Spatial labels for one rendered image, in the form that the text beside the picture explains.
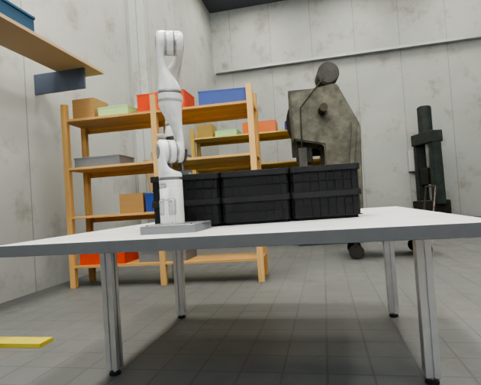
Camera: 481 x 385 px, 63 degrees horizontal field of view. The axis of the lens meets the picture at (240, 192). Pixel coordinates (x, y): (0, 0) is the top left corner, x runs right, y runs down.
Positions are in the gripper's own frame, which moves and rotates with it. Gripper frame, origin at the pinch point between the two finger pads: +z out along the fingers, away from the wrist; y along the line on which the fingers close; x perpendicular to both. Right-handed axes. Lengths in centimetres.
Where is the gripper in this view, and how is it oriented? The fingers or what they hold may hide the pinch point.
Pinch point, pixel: (175, 167)
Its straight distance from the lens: 182.5
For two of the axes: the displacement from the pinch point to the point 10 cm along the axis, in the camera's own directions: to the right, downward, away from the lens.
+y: 6.6, -0.3, 7.6
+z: 0.7, 10.0, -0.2
